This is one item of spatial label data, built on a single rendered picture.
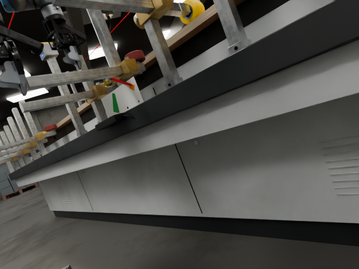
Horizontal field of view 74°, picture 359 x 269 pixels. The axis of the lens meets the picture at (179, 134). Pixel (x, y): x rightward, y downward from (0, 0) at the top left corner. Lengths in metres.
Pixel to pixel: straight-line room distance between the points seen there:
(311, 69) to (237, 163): 0.51
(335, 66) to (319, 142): 0.32
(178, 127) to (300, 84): 0.41
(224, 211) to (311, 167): 0.45
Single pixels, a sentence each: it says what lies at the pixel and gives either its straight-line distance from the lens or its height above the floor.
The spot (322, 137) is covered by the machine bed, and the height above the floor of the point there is 0.39.
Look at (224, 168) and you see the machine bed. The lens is 1.03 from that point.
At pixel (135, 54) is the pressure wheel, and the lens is 0.98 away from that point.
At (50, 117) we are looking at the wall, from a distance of 13.29.
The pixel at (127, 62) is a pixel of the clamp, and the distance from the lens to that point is 0.92.
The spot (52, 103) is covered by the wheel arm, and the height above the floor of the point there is 0.83.
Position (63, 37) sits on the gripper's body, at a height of 1.06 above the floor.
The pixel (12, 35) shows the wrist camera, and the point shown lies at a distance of 0.83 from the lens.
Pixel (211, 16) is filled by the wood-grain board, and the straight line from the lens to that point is 0.87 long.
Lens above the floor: 0.60
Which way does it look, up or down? 4 degrees down
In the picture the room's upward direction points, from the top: 21 degrees counter-clockwise
